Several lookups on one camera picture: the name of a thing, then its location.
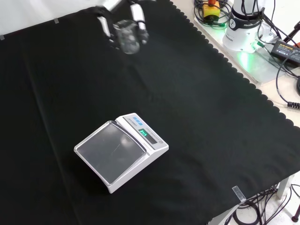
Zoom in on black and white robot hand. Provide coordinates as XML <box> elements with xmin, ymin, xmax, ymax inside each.
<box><xmin>90</xmin><ymin>0</ymin><xmax>150</xmax><ymax>49</ymax></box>

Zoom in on clear glass beaker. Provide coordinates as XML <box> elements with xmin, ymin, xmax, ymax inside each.
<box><xmin>113</xmin><ymin>19</ymin><xmax>141</xmax><ymax>55</ymax></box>

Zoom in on white electronic balance steel pan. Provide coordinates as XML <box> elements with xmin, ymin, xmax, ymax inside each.
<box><xmin>74</xmin><ymin>113</ymin><xmax>169</xmax><ymax>194</ymax></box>

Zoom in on yellow emergency stop button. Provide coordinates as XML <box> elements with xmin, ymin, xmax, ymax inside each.
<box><xmin>202</xmin><ymin>0</ymin><xmax>221</xmax><ymax>20</ymax></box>

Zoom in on black bench cloth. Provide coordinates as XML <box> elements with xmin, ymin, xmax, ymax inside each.
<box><xmin>0</xmin><ymin>0</ymin><xmax>300</xmax><ymax>225</ymax></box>

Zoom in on black power adapter brick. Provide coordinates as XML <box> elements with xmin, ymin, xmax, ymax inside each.
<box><xmin>270</xmin><ymin>39</ymin><xmax>300</xmax><ymax>64</ymax></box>

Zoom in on clear tape strip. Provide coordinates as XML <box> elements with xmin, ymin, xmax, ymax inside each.
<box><xmin>232</xmin><ymin>186</ymin><xmax>247</xmax><ymax>203</ymax></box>

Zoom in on white table leg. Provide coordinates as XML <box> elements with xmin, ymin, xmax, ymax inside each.
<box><xmin>277</xmin><ymin>174</ymin><xmax>295</xmax><ymax>201</ymax></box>

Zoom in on black tripod foot red tip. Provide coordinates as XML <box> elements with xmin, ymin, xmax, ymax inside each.
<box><xmin>290</xmin><ymin>184</ymin><xmax>300</xmax><ymax>221</ymax></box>

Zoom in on green cable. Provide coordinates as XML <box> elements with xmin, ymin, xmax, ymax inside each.
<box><xmin>204</xmin><ymin>20</ymin><xmax>230</xmax><ymax>28</ymax></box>

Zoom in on black cable with ferrite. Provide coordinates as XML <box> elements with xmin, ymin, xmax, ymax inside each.
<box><xmin>275</xmin><ymin>57</ymin><xmax>300</xmax><ymax>109</ymax></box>

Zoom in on black cable bundle under bench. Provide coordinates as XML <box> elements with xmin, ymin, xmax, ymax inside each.
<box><xmin>225</xmin><ymin>184</ymin><xmax>293</xmax><ymax>225</ymax></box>

